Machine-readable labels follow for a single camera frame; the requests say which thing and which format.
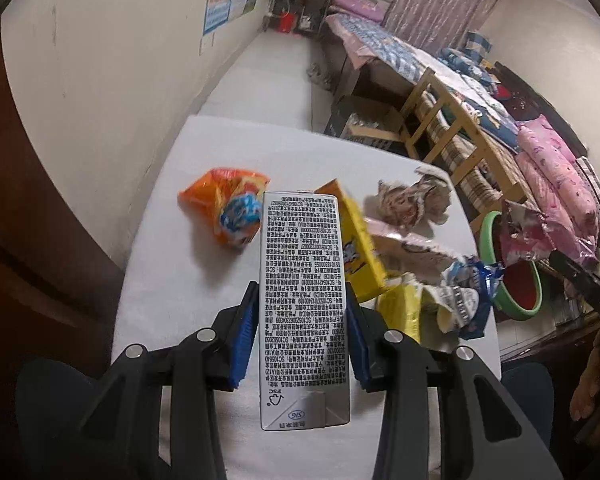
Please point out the purple quilt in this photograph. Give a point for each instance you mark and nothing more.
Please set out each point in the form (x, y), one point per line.
(360, 2)

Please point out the person's right hand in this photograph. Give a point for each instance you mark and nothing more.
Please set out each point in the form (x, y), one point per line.
(587, 380)

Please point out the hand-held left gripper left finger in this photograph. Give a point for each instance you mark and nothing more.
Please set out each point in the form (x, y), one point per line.
(245, 340)

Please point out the yellow plastic wrapper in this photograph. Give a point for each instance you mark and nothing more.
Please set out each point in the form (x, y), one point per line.
(400, 310)

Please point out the pink white flat wrapper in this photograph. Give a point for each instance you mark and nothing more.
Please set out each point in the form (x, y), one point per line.
(420, 255)

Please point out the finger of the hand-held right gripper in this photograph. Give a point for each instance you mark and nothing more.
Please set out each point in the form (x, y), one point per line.
(585, 282)

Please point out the pink folded quilt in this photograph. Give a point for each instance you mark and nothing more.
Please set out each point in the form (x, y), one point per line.
(565, 160)
(535, 185)

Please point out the blue patterned bed sheet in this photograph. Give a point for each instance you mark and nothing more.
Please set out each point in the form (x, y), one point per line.
(385, 45)

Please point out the blue plaid pillow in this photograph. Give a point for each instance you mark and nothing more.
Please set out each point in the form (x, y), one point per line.
(480, 42)

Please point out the crumpled printed paper wrapper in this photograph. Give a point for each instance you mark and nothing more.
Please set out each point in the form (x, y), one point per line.
(405, 200)

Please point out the orange snack bag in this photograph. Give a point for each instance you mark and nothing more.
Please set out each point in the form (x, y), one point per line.
(205, 195)

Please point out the yellow snack box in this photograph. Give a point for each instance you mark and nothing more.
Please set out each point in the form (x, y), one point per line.
(362, 255)

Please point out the brown wooden door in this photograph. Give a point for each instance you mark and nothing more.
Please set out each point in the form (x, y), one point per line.
(30, 210)

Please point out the navy cartoon blanket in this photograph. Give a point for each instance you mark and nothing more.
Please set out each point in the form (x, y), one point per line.
(485, 100)

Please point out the green rimmed red bin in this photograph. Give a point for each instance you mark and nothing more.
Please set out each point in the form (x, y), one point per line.
(517, 285)

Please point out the dark wooden bed frame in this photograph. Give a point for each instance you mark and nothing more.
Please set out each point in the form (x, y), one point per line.
(540, 95)

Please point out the blue white snack wrapper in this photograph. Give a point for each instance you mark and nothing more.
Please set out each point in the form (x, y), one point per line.
(467, 300)

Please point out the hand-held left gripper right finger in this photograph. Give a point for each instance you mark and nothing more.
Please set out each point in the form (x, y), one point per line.
(356, 340)

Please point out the pink foil wrapper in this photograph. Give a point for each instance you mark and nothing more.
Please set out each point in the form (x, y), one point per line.
(530, 240)

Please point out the grey slippers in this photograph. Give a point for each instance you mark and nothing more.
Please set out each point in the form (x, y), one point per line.
(319, 74)

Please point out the silver drink carton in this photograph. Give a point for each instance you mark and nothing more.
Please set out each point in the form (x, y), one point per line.
(300, 285)

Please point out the red bucket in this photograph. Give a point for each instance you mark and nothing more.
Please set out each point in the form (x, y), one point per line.
(287, 21)

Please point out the cardboard box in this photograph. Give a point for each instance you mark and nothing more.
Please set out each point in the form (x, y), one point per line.
(365, 120)

